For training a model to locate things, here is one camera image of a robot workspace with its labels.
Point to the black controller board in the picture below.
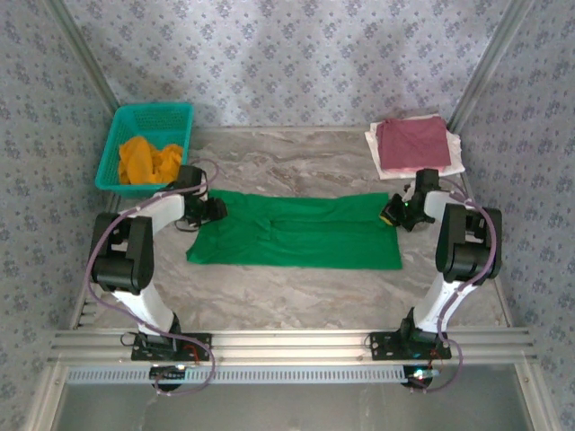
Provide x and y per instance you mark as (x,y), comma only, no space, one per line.
(168,372)
(422,375)

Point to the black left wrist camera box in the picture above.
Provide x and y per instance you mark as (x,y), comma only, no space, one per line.
(218,210)

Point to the aluminium front rail beam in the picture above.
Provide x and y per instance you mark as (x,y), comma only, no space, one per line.
(287,345)

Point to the aluminium frame post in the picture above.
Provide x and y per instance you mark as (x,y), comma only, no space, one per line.
(489,63)
(83,58)

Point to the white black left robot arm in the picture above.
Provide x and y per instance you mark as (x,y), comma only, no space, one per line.
(148,310)

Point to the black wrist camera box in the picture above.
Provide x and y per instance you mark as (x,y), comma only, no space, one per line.
(218,210)
(397,208)

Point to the aluminium side rail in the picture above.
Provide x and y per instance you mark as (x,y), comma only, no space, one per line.
(81,305)
(503,301)

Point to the orange crumpled t-shirt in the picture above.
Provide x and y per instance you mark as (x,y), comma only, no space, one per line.
(144,161)

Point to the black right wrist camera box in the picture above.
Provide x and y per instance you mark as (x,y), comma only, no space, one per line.
(397,208)

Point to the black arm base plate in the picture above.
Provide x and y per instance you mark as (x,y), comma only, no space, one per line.
(197,348)
(386,345)

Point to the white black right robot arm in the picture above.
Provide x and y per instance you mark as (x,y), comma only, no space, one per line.
(442,296)

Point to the maroon folded t-shirt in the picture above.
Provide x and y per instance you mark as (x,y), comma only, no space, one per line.
(413,141)

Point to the green t-shirt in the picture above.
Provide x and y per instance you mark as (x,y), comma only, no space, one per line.
(305,238)

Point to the teal plastic basket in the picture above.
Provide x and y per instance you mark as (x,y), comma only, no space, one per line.
(148,119)

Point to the pink folded t-shirt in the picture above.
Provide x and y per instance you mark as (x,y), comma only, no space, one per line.
(400,170)

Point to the stack of folded cloths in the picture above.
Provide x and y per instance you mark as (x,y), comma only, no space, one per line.
(456,152)

